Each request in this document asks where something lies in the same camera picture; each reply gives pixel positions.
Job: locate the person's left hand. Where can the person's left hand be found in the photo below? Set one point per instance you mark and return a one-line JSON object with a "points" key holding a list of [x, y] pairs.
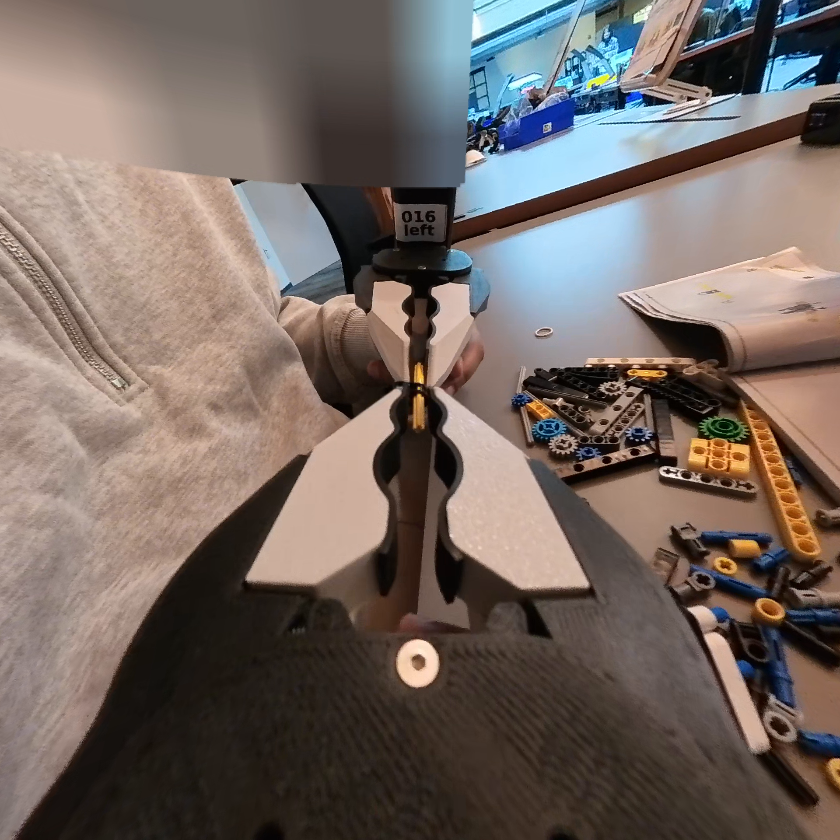
{"points": [[467, 367]]}

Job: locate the black chair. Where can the black chair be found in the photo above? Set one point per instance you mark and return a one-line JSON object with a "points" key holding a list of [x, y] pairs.
{"points": [[344, 229]]}

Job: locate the thin cardboard strip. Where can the thin cardboard strip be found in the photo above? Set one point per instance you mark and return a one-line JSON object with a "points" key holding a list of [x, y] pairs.
{"points": [[565, 39]]}

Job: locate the blue bin of parts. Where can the blue bin of parts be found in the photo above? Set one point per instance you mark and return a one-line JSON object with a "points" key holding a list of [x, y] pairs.
{"points": [[538, 123]]}

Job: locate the grey printed flat sheet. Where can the grey printed flat sheet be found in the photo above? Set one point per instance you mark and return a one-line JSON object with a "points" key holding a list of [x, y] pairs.
{"points": [[800, 420]]}

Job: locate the lego instruction booklet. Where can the lego instruction booklet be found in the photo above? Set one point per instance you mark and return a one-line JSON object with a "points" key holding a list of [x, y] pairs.
{"points": [[741, 308]]}

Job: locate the person's left forearm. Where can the person's left forearm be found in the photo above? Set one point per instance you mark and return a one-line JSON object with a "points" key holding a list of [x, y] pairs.
{"points": [[321, 348]]}

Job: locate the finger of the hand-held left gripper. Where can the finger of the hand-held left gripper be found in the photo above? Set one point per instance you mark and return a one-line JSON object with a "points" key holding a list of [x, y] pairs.
{"points": [[453, 328], [388, 328]]}

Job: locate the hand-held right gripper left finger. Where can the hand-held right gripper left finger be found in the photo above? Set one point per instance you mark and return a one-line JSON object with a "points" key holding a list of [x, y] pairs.
{"points": [[328, 512]]}

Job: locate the person's grey sweatshirt torso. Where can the person's grey sweatshirt torso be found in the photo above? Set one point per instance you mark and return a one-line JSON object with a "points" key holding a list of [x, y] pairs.
{"points": [[131, 426]]}

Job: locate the black metal post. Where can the black metal post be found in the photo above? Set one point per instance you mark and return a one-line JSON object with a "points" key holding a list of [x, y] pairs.
{"points": [[760, 46]]}

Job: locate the pile of loose lego parts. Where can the pile of loose lego parts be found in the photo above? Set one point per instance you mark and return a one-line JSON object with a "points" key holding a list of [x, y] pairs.
{"points": [[610, 407]]}

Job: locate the brown cardboard panel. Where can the brown cardboard panel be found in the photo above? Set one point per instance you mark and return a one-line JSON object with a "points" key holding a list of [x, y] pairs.
{"points": [[663, 52]]}

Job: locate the black device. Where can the black device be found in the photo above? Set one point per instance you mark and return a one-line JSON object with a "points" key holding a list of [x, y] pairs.
{"points": [[821, 121]]}

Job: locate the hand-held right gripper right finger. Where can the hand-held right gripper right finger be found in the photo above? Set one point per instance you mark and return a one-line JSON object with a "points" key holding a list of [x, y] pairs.
{"points": [[505, 518]]}

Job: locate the small yellow lego piece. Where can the small yellow lego piece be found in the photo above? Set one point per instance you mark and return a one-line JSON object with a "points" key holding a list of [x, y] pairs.
{"points": [[418, 403]]}

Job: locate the small white round object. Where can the small white round object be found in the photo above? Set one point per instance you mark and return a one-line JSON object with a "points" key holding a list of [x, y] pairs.
{"points": [[474, 158]]}

